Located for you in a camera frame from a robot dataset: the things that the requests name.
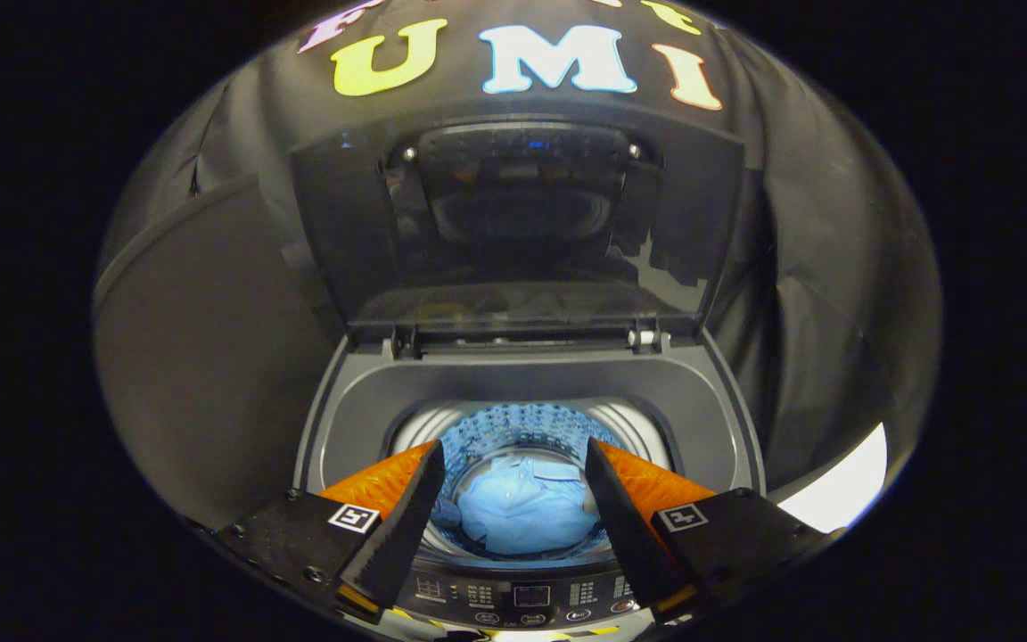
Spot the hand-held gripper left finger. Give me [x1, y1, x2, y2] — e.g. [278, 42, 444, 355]
[212, 440, 447, 622]

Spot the grey cabinet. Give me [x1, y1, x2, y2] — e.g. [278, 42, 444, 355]
[94, 174, 347, 529]

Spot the dark grey washing machine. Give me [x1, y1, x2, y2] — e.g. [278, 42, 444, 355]
[293, 328, 768, 638]

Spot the dark washing machine lid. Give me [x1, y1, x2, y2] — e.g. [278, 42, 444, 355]
[289, 114, 746, 347]

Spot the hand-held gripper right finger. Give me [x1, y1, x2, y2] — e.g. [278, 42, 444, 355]
[585, 437, 844, 627]

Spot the light blue polo shirt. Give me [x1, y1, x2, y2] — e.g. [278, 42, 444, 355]
[456, 455, 600, 556]

